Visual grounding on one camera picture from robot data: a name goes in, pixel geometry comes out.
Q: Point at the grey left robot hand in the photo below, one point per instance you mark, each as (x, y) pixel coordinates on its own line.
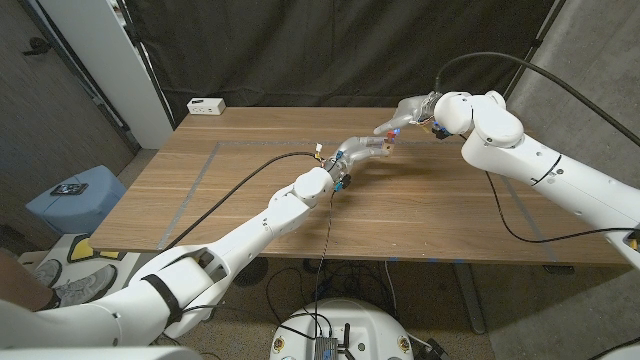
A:
(357, 150)

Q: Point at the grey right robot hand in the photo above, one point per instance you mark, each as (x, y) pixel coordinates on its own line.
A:
(415, 110)

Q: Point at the small wooden block with holes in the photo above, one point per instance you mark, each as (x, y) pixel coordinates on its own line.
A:
(389, 147)

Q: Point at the red-headed wooden screw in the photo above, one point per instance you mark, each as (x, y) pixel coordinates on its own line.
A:
(390, 135)

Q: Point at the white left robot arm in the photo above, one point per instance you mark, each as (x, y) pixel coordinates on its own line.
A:
(275, 220)

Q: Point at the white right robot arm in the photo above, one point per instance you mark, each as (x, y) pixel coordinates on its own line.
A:
(525, 155)

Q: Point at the black backdrop curtain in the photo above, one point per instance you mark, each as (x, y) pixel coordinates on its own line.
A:
(325, 50)

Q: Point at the black backdrop stand pole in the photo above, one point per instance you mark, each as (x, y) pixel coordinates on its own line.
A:
(535, 44)
(145, 62)

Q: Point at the white power strip box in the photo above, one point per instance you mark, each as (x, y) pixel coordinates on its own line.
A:
(206, 106)

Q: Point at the round black floor fan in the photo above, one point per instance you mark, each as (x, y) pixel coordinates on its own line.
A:
(255, 272)

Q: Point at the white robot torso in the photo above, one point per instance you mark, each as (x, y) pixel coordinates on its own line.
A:
(370, 325)

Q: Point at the grey table leg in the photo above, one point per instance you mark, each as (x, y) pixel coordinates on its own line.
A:
(472, 305)

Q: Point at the grey electronics box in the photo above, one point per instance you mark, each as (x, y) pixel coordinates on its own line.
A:
(325, 347)

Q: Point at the white pillar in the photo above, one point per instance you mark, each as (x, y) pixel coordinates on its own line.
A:
(115, 65)

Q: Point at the blue plastic stool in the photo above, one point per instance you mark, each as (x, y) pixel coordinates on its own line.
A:
(85, 212)

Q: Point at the black smartphone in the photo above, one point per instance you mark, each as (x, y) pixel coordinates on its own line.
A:
(69, 189)

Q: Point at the grey black sneaker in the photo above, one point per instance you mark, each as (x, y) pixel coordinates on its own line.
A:
(85, 287)
(47, 272)

